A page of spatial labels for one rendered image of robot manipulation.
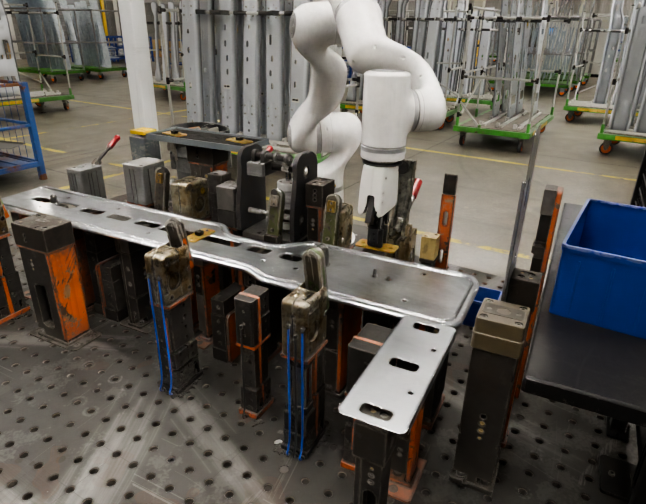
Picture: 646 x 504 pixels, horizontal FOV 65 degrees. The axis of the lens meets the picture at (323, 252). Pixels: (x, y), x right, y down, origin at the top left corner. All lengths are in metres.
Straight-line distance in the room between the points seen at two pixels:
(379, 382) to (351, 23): 0.68
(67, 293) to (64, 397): 0.27
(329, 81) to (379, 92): 0.50
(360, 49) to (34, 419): 1.02
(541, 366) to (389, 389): 0.23
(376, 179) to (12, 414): 0.93
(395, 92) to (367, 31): 0.17
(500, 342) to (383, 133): 0.41
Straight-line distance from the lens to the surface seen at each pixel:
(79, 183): 1.77
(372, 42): 1.04
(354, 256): 1.17
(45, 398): 1.35
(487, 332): 0.87
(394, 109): 0.94
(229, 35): 6.05
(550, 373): 0.82
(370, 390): 0.77
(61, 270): 1.43
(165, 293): 1.13
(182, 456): 1.12
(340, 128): 1.59
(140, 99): 5.15
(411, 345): 0.87
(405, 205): 1.15
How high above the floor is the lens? 1.48
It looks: 24 degrees down
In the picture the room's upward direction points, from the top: 1 degrees clockwise
